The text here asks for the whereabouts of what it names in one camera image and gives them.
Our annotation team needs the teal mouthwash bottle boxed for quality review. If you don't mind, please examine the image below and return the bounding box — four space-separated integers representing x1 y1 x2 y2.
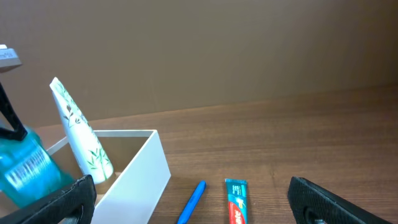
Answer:
1 128 74 208

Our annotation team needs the red green toothpaste tube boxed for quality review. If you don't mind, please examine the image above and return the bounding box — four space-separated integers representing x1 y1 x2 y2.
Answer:
225 179 248 224

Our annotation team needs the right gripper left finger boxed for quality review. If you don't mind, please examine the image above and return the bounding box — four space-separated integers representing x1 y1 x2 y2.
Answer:
1 175 97 224

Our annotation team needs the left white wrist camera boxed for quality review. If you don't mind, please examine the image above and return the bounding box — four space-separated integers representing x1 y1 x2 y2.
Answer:
0 44 22 73

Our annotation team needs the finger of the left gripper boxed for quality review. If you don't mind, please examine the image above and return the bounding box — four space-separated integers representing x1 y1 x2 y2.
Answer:
1 85 27 141

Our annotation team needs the white leaf-print lotion tube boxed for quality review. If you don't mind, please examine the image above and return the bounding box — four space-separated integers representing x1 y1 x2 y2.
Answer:
50 77 116 194

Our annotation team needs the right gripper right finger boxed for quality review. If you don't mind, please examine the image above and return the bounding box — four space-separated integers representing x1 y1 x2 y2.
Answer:
287 177 390 224

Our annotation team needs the blue disposable razor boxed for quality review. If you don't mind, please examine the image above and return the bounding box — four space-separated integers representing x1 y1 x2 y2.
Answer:
177 180 206 224

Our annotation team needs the white square cardboard box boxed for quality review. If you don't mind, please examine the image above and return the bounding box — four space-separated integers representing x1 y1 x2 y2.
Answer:
0 129 172 224

